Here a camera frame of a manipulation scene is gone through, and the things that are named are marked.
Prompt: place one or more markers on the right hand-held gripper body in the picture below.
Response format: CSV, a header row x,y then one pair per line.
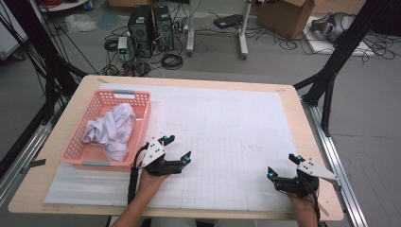
x,y
315,170

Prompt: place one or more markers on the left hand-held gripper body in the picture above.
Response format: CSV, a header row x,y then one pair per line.
x,y
154,151

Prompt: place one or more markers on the lilac printed towel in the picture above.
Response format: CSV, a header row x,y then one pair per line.
x,y
113,129

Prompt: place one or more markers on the pink plastic basket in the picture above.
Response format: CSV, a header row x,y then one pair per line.
x,y
91,156

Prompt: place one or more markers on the person's left hand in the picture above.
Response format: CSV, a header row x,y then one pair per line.
x,y
149,184

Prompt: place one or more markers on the person's right hand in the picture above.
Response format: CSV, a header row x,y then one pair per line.
x,y
302,206

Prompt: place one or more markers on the white grid mat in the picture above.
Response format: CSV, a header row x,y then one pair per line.
x,y
220,110

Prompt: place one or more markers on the person's grey trousers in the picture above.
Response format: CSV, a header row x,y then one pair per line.
x,y
170,223

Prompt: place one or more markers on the white metal stand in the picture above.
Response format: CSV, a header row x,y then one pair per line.
x,y
190,38

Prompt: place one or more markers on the small white power device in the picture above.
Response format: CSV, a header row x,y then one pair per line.
x,y
122,44

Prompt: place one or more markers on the black computer tower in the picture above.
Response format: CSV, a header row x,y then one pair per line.
x,y
140,31
163,28

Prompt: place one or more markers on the white floor board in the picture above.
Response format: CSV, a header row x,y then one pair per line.
x,y
318,47

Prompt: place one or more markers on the flat black device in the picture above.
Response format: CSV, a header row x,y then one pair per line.
x,y
228,21

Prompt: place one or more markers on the grey headset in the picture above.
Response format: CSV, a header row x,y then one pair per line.
x,y
334,26

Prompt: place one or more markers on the open cardboard box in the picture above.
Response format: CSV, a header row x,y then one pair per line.
x,y
283,19

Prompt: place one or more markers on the clear plastic bag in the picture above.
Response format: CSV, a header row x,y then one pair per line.
x,y
80,22

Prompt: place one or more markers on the round white table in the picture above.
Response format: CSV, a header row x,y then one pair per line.
x,y
63,7

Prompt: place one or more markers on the white cabinet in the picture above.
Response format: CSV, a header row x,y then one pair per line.
x,y
9,41

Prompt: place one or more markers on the aluminium rail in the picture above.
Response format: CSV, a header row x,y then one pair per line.
x,y
28,148
334,151

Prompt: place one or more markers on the black metal frame post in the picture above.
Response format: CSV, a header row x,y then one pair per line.
x,y
31,34
346,41

